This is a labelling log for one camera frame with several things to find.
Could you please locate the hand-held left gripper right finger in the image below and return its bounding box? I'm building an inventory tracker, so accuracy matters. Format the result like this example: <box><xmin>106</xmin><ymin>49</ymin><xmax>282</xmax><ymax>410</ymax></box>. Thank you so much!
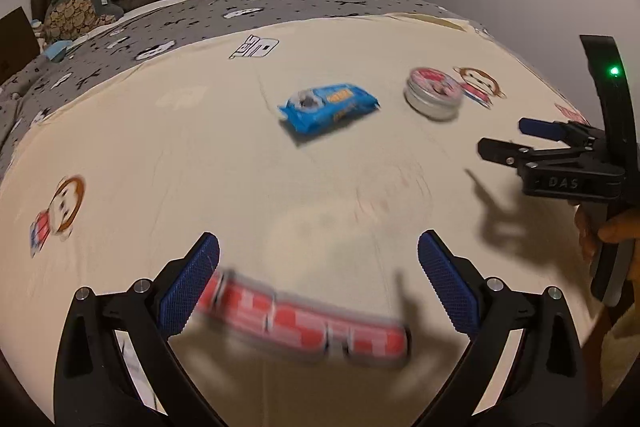
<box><xmin>417</xmin><ymin>230</ymin><xmax>587</xmax><ymax>427</ymax></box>

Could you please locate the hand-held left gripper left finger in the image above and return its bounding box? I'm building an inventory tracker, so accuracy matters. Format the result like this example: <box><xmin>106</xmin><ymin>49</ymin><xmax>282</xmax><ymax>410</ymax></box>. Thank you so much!
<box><xmin>54</xmin><ymin>231</ymin><xmax>223</xmax><ymax>427</ymax></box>

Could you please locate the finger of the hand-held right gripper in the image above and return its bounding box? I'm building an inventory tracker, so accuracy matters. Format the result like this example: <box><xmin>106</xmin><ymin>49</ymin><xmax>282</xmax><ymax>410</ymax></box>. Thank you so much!
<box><xmin>518</xmin><ymin>117</ymin><xmax>592</xmax><ymax>144</ymax></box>
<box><xmin>477</xmin><ymin>136</ymin><xmax>538</xmax><ymax>171</ymax></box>

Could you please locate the round metal tin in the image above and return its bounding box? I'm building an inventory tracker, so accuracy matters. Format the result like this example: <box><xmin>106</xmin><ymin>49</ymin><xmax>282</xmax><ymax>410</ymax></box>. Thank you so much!
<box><xmin>403</xmin><ymin>66</ymin><xmax>464</xmax><ymax>120</ymax></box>

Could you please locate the blue snack packet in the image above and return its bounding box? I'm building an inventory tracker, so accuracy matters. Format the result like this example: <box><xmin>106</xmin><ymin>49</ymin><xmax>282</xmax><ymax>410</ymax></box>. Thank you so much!
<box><xmin>277</xmin><ymin>82</ymin><xmax>382</xmax><ymax>140</ymax></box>

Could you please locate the person's right hand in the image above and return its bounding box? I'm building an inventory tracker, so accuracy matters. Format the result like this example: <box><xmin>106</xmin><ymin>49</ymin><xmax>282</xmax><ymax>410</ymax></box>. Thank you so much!
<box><xmin>573</xmin><ymin>204</ymin><xmax>640</xmax><ymax>264</ymax></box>

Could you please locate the cream printed blanket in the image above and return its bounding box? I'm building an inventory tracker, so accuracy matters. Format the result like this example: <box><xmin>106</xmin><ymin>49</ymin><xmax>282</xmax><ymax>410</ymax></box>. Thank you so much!
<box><xmin>0</xmin><ymin>9</ymin><xmax>618</xmax><ymax>427</ymax></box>

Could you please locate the small blue cloth item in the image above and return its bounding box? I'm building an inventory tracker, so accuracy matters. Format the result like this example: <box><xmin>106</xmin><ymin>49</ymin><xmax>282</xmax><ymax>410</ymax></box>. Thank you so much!
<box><xmin>42</xmin><ymin>40</ymin><xmax>71</xmax><ymax>61</ymax></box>

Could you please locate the grey printed blanket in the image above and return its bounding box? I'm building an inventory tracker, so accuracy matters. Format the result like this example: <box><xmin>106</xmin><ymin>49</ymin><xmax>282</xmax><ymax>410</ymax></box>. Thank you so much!
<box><xmin>0</xmin><ymin>0</ymin><xmax>497</xmax><ymax>180</ymax></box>

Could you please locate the white bedding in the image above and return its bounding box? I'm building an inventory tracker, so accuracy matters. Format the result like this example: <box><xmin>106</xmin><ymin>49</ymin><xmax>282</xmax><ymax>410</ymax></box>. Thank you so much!
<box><xmin>122</xmin><ymin>0</ymin><xmax>206</xmax><ymax>20</ymax></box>

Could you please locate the brown wooden headboard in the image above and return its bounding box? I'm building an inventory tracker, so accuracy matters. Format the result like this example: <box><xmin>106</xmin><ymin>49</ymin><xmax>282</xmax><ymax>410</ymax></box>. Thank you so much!
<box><xmin>0</xmin><ymin>7</ymin><xmax>42</xmax><ymax>84</ymax></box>

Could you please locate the brown patterned plush toy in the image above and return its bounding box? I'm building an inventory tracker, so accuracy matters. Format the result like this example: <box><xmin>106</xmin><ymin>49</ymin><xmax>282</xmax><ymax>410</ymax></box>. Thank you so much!
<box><xmin>42</xmin><ymin>0</ymin><xmax>125</xmax><ymax>42</ymax></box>

